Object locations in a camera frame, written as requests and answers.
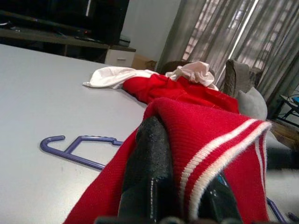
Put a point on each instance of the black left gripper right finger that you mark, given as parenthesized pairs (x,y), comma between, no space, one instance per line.
(219,200)

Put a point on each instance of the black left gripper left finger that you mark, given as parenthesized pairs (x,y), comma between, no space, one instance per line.
(149,163)

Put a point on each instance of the red polo shirt plaid trim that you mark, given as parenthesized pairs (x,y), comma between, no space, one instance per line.
(198,130)

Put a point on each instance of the purple plastic clothes hanger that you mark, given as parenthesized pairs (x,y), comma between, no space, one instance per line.
(70,157)

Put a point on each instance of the red jacket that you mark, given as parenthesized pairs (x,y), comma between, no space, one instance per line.
(187,93)

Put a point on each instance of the small white cloth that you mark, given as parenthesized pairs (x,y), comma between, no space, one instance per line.
(112,78)

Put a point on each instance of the large brown cardboard box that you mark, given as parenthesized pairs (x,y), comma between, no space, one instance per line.
(142,62)

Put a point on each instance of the grey cushion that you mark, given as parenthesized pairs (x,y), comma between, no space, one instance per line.
(253,105)

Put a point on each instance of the white side drawer unit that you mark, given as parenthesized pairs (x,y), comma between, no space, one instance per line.
(119,58)

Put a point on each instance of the brown chair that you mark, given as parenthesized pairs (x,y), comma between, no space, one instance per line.
(233,77)

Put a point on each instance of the black low TV bench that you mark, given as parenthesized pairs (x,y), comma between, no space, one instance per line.
(46,39)

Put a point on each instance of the grey sheer window curtain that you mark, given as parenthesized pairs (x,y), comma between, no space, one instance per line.
(257,35)

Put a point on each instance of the black flat television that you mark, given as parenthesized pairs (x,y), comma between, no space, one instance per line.
(58,11)

